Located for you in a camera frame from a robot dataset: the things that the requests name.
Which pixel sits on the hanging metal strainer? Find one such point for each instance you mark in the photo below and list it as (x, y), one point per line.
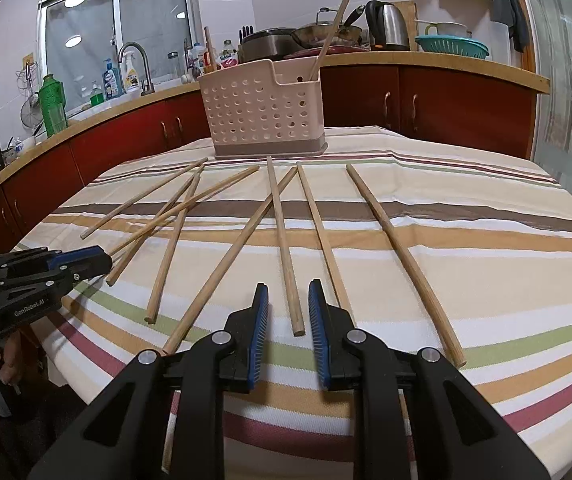
(30, 115)

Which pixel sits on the wooden countertop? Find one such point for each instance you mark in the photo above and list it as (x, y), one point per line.
(465, 67)

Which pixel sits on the grey rice cooker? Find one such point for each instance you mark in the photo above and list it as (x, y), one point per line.
(266, 45)

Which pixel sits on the steel electric kettle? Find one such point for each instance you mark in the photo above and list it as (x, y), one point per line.
(390, 27)

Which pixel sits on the metal kitchen faucet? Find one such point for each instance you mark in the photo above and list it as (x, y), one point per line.
(143, 60)

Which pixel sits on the wooden cutting board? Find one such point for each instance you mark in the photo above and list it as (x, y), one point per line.
(412, 20)

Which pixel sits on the white plastic pitcher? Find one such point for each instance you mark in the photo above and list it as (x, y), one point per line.
(499, 45)

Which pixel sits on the striped tablecloth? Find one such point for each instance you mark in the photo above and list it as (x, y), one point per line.
(465, 280)

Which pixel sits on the glass jar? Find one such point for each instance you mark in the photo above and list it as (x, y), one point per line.
(173, 66)

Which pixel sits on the wooden chopstick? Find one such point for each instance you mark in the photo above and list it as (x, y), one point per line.
(136, 249)
(330, 37)
(402, 260)
(186, 210)
(323, 235)
(230, 260)
(144, 198)
(171, 260)
(284, 245)

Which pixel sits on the teal plastic colander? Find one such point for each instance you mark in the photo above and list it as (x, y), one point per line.
(450, 47)

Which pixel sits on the pink perforated utensil basket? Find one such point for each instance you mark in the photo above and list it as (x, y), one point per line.
(261, 110)

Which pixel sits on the green thermos bottle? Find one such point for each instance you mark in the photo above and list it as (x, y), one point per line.
(53, 107)

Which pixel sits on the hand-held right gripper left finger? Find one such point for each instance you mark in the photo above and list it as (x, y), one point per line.
(261, 330)

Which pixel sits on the blue soap pump bottle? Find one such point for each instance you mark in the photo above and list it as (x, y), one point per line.
(111, 82)

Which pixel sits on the dark hanging cloth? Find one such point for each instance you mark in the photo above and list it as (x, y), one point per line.
(508, 5)

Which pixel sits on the white spray bottle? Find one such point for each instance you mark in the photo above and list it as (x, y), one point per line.
(132, 77)

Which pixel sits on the white plastic bottle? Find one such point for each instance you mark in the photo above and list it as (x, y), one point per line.
(197, 57)

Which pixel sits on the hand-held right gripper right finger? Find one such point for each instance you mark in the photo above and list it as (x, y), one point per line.
(316, 330)

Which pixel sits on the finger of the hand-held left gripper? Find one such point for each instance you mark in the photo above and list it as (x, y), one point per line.
(21, 262)
(91, 262)

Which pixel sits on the steel wok with lid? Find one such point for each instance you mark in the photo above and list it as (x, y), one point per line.
(316, 35)

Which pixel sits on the red white pouch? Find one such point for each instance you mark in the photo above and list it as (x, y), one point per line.
(229, 61)

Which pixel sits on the white bowl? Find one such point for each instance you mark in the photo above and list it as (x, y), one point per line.
(23, 145)

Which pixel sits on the sliding glass window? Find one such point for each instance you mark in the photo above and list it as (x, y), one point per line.
(86, 10)

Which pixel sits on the green dish soap bottle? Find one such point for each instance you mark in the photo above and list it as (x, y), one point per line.
(96, 96)

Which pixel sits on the clear bottle green label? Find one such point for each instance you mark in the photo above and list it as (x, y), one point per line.
(229, 49)

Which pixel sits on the wooden knife block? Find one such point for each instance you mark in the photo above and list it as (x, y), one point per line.
(246, 42)

